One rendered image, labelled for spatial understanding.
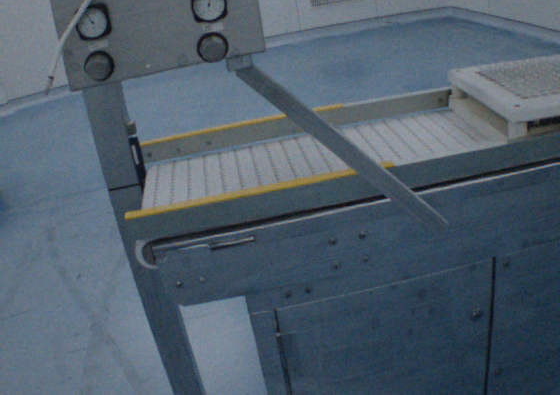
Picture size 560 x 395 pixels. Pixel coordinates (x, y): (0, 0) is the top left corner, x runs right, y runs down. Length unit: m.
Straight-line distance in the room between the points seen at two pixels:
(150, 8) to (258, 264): 0.35
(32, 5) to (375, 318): 5.18
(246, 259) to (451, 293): 0.35
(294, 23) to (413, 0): 1.35
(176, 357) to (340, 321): 0.43
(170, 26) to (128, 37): 0.05
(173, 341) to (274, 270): 0.46
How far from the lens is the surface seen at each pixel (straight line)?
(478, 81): 0.98
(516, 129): 0.85
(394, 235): 0.81
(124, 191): 1.05
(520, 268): 1.00
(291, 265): 0.80
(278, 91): 0.69
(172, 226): 0.75
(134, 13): 0.65
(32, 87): 5.93
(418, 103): 1.05
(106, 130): 1.02
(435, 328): 0.99
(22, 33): 5.86
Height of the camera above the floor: 1.16
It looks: 24 degrees down
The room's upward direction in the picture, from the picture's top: 9 degrees counter-clockwise
